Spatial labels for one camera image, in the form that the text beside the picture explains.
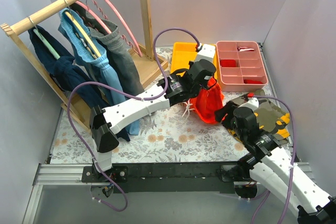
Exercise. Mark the red item in organizer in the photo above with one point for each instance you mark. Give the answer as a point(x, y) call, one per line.
point(228, 63)

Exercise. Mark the pink hanger with grey shorts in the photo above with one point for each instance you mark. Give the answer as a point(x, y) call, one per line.
point(96, 17)

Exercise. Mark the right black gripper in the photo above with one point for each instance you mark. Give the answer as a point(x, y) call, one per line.
point(223, 115)

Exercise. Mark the floral table mat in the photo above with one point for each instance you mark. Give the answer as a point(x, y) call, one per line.
point(172, 135)

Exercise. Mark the navy blue shorts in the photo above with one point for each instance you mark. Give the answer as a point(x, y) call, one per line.
point(63, 69)

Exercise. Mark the mint green hanger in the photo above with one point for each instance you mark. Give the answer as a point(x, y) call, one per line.
point(47, 44)

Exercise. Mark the pink compartment organizer box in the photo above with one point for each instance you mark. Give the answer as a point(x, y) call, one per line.
point(250, 65)

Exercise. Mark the red white packet in organizer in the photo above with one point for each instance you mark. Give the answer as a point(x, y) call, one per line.
point(242, 49)

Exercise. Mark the empty pink hanger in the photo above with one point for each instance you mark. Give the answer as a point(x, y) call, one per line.
point(131, 43)

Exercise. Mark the grey shorts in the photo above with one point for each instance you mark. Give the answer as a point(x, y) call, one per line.
point(117, 54)

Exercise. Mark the yellow plastic bin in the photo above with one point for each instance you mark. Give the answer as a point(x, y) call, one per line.
point(183, 52)

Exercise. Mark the red cloth in organizer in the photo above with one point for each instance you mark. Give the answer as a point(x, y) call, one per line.
point(249, 81)

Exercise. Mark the orange red shorts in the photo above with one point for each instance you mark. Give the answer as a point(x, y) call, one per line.
point(207, 102)

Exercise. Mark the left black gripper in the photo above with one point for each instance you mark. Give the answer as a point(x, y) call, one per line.
point(209, 84)

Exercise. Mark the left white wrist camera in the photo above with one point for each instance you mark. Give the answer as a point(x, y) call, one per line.
point(206, 52)

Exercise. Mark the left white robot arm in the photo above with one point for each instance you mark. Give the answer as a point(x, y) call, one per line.
point(179, 87)

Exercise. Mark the yellow hanger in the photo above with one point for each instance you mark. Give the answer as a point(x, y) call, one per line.
point(96, 54)

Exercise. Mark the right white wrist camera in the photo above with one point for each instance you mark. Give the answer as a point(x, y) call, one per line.
point(251, 102)

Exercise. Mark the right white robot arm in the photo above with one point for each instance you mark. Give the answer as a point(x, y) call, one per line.
point(269, 164)

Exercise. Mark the wooden clothes rack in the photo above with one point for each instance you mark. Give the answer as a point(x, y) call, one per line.
point(143, 56)

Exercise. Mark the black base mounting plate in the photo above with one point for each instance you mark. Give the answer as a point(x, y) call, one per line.
point(222, 177)

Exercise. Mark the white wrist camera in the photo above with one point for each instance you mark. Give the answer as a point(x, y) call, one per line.
point(251, 102)
point(206, 52)

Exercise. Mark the camouflage shorts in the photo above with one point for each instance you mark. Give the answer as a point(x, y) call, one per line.
point(273, 119)

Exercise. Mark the light blue shorts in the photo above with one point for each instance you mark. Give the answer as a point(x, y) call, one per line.
point(99, 69)

